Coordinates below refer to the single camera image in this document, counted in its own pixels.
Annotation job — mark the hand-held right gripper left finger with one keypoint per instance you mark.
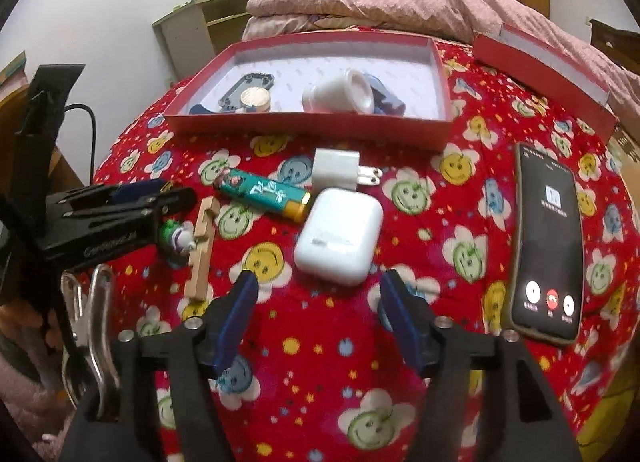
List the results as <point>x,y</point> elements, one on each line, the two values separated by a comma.
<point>235,322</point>

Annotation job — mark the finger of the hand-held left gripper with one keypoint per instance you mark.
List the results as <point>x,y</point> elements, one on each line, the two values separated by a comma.
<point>140,192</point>
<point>170,202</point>

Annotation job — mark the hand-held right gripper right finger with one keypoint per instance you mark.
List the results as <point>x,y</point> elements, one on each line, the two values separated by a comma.
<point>400,322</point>

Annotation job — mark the green and navy toy figurine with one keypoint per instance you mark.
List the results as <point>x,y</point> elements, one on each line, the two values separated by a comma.
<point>175,237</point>

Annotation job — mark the wooden puzzle piece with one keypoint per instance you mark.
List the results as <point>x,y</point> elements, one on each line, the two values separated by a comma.
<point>200,267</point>

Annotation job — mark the teal printed lighter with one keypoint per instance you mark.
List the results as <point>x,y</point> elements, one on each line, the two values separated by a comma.
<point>260,192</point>

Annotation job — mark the light blue toy arch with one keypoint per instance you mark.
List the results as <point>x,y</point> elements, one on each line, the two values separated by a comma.
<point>202,109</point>

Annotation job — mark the white earbuds case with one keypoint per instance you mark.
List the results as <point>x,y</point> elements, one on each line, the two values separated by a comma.
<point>340,237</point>

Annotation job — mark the grey toy base plate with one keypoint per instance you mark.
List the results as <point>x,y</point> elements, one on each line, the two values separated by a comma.
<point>232,92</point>

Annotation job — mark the round beige wooden disc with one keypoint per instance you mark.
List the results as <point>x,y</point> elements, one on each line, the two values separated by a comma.
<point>256,98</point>

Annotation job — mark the white charger plug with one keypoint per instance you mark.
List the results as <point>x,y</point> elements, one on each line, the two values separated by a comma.
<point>332,167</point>

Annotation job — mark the red cardboard box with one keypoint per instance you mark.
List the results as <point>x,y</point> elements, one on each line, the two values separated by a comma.
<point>300,67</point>

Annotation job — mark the white plastic cup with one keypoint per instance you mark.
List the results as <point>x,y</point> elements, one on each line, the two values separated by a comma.
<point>330,94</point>

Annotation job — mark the blue translucent plastic piece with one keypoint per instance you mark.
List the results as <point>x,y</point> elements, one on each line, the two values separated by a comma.
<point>392,104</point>

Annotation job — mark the small silver metal carabiner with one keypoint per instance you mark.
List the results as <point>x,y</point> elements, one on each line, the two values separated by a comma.
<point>75,302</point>

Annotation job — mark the large silver metal carabiner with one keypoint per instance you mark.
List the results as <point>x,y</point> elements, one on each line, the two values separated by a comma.
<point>102,317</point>

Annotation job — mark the orange wooden cabinet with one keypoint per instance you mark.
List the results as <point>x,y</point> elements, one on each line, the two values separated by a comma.
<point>65,167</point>

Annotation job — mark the red smiley printed blanket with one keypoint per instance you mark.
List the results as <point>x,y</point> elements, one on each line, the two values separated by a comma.
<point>320,342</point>

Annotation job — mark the black stand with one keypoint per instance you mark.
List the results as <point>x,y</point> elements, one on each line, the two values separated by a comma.
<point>45,92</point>

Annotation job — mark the beige wooden shelf unit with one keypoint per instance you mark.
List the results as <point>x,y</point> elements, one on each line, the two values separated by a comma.
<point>180,37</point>

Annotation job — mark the black smartphone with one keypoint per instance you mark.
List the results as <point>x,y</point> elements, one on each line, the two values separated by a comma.
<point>545,252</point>

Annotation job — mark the pink fuzzy clothing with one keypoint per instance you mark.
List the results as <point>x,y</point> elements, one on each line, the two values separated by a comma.
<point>30,392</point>

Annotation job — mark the red cardboard box lid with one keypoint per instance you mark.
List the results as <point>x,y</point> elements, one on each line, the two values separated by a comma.
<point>540,77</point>

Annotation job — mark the dark wooden headboard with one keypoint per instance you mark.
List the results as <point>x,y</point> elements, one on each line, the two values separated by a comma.
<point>617,39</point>

